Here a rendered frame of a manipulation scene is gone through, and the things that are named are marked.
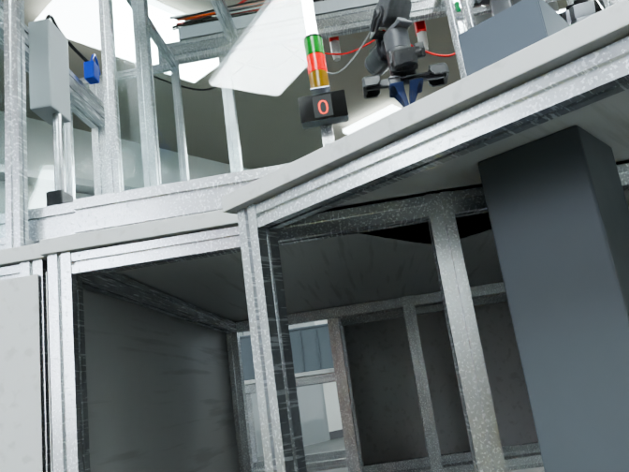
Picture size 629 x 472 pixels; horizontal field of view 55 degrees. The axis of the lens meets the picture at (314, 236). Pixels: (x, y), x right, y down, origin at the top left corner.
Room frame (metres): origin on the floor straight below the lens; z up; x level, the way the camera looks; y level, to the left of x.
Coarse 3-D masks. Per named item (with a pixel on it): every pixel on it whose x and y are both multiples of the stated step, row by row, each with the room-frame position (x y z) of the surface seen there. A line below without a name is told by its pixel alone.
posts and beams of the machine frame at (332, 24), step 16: (416, 0) 2.30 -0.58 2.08; (432, 0) 2.29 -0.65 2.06; (320, 16) 2.33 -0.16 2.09; (336, 16) 2.33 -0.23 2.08; (352, 16) 2.32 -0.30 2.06; (368, 16) 2.31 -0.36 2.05; (416, 16) 2.30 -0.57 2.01; (432, 16) 2.32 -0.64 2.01; (320, 32) 2.33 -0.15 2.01; (336, 32) 2.34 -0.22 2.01; (352, 32) 2.35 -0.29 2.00
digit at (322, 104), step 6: (312, 96) 1.40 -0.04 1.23; (318, 96) 1.40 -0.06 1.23; (324, 96) 1.40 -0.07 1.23; (330, 96) 1.40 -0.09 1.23; (318, 102) 1.40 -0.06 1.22; (324, 102) 1.40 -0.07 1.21; (330, 102) 1.40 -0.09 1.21; (318, 108) 1.40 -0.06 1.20; (324, 108) 1.40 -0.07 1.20; (330, 108) 1.40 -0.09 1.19; (318, 114) 1.40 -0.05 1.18; (324, 114) 1.40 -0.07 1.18; (330, 114) 1.40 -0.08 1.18
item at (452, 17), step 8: (448, 0) 1.48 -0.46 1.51; (464, 0) 1.31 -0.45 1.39; (568, 0) 1.46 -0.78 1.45; (600, 0) 1.30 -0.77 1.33; (608, 0) 1.29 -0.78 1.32; (448, 8) 1.48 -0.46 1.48; (464, 8) 1.31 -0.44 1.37; (472, 8) 1.31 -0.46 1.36; (448, 16) 1.48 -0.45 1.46; (456, 16) 1.48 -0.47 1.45; (464, 16) 1.32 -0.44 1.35; (472, 16) 1.31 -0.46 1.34; (456, 24) 1.48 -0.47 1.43; (472, 24) 1.31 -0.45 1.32; (456, 32) 1.48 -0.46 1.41; (456, 40) 1.48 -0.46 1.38; (456, 48) 1.48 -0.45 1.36; (456, 56) 1.50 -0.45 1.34; (464, 72) 1.48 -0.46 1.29
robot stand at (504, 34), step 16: (528, 0) 0.83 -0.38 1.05; (496, 16) 0.87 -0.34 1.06; (512, 16) 0.85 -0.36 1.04; (528, 16) 0.84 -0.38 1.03; (544, 16) 0.83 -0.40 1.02; (560, 16) 0.90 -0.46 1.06; (464, 32) 0.91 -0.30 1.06; (480, 32) 0.89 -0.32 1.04; (496, 32) 0.87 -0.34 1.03; (512, 32) 0.86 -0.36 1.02; (528, 32) 0.84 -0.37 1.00; (544, 32) 0.83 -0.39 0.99; (464, 48) 0.91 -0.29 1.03; (480, 48) 0.89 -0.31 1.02; (496, 48) 0.88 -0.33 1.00; (512, 48) 0.86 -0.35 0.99; (464, 64) 0.91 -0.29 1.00; (480, 64) 0.90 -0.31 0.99
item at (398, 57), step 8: (408, 48) 1.13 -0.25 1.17; (416, 48) 1.13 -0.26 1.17; (424, 48) 1.14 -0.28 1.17; (392, 56) 1.16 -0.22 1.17; (400, 56) 1.13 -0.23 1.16; (408, 56) 1.13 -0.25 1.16; (416, 56) 1.13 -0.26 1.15; (424, 56) 1.15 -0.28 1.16; (392, 64) 1.17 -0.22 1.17; (400, 64) 1.14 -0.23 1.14; (408, 64) 1.17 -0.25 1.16; (416, 64) 1.18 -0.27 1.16; (392, 72) 1.19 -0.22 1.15
